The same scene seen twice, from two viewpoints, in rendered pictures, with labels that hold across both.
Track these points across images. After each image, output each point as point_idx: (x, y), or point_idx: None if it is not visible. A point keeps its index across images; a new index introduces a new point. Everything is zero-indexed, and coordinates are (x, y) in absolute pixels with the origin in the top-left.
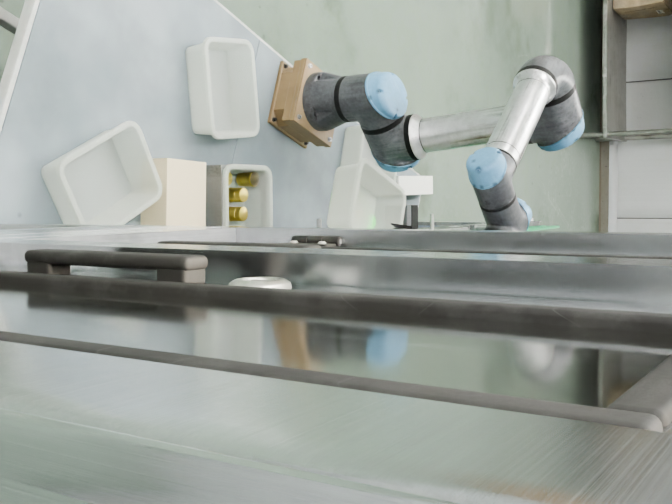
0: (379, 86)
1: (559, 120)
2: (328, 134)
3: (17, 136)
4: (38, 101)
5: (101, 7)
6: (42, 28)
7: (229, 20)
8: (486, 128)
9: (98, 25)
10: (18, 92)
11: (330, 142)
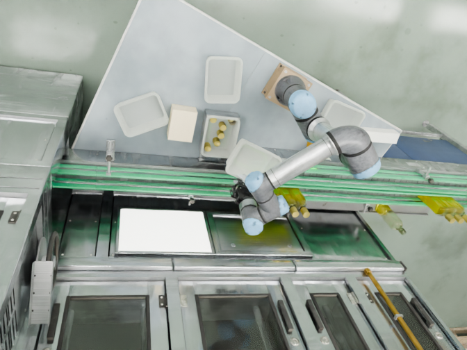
0: (293, 101)
1: (351, 164)
2: None
3: (108, 90)
4: (119, 78)
5: (157, 39)
6: (124, 49)
7: (242, 42)
8: None
9: (154, 47)
10: (110, 74)
11: None
